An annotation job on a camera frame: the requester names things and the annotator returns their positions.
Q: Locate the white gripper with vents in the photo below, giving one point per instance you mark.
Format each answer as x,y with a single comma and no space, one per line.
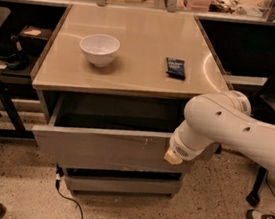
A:
182,151

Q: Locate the grey top drawer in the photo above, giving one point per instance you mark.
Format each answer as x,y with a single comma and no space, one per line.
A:
88,134

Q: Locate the grey drawer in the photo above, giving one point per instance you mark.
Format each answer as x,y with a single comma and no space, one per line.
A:
88,134
122,185

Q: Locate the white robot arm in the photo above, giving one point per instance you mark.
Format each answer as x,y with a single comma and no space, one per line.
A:
223,118

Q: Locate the grey bottom drawer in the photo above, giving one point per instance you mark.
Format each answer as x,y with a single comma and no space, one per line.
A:
122,185

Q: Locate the grey drawer cabinet with top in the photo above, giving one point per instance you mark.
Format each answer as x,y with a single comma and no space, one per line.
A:
138,74

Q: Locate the dark blue snack packet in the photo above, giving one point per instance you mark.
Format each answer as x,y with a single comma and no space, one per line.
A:
175,68

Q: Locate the white ceramic bowl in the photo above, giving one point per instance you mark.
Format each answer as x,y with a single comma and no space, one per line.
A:
99,49

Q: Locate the black box with label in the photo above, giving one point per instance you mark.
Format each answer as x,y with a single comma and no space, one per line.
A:
34,39

